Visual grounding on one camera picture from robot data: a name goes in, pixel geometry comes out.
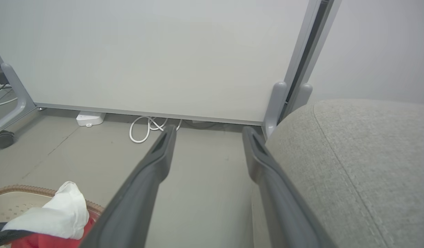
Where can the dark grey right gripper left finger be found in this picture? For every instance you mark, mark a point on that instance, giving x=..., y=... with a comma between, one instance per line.
x=136, y=199

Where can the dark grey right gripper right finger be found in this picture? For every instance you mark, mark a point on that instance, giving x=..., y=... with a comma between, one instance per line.
x=280, y=206

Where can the red white garment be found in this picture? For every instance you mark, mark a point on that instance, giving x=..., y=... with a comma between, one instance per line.
x=60, y=213

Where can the grey fabric sofa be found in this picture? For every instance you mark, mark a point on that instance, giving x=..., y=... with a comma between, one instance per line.
x=363, y=172

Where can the white power strip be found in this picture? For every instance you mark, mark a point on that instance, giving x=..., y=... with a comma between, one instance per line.
x=89, y=118

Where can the grey partition foot with caster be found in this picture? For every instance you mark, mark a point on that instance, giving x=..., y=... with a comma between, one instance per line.
x=17, y=103

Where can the large white partition panel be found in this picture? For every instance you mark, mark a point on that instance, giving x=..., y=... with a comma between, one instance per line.
x=156, y=55

